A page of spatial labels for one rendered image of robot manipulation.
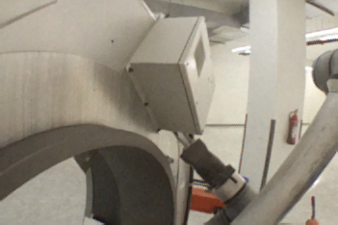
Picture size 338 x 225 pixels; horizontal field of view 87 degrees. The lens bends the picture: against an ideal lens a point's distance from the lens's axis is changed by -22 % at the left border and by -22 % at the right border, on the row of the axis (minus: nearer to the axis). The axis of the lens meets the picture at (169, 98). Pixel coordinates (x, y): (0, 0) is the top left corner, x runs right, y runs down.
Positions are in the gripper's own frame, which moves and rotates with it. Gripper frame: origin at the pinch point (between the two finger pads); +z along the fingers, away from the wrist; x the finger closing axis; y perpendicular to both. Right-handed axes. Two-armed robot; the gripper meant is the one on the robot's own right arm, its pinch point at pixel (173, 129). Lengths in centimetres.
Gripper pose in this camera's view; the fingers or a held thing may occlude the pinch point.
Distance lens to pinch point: 63.2
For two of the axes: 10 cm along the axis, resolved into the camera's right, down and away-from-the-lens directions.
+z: -6.8, -6.7, 2.8
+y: -0.4, 4.2, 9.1
